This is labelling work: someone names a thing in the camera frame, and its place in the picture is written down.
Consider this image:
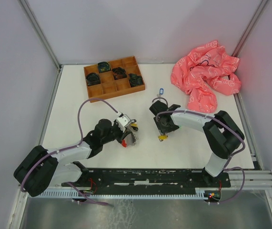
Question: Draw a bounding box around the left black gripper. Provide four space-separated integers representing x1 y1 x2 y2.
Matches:
101 119 131 145

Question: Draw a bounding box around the key with yellow tag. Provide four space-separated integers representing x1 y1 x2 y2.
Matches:
158 135 168 142

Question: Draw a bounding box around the red carabiner keyring with keys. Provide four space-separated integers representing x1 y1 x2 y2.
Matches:
121 119 139 147

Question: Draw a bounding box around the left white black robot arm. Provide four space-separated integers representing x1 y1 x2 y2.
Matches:
13 117 138 197

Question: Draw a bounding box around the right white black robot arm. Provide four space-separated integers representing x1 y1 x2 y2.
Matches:
149 101 246 187

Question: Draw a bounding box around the key with blue tag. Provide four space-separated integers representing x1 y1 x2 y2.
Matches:
157 88 164 98

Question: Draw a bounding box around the dark rolled item right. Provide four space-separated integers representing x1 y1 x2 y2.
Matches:
129 73 143 87

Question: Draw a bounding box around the dark rolled item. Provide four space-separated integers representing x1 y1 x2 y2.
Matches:
86 73 101 86
112 67 127 80
129 73 143 87
97 62 111 73

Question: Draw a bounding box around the wooden compartment tray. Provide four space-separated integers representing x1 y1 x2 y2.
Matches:
83 56 146 100

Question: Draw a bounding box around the dark rolled item left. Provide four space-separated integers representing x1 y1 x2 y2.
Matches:
86 73 101 86

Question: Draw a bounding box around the dark rolled item middle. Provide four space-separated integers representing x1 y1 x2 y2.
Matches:
112 67 127 80

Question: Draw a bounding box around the dark rolled item top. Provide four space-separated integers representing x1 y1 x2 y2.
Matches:
97 62 111 73

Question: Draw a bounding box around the pink patterned cloth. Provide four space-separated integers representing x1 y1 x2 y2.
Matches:
171 40 242 113

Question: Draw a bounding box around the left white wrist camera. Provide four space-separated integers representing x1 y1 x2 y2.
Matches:
116 114 131 131

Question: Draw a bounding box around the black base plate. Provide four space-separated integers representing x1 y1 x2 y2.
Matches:
73 168 231 188

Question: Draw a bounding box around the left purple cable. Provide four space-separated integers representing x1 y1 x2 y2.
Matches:
20 98 122 206

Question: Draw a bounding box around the purple cable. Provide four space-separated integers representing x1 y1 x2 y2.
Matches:
151 96 246 205
20 98 122 206

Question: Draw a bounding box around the white slotted cable duct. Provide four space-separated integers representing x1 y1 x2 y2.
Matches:
28 188 210 198

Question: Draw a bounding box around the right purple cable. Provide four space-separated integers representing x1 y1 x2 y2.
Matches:
151 96 246 205

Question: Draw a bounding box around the right aluminium frame post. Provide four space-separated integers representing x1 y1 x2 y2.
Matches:
232 0 270 57

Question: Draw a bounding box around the aluminium frame post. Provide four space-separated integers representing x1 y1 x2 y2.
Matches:
232 0 270 57
17 0 61 69

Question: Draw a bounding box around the aluminium frame rail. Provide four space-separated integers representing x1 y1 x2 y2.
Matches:
228 170 272 190

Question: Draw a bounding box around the left aluminium frame post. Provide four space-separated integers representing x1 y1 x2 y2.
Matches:
17 0 61 69

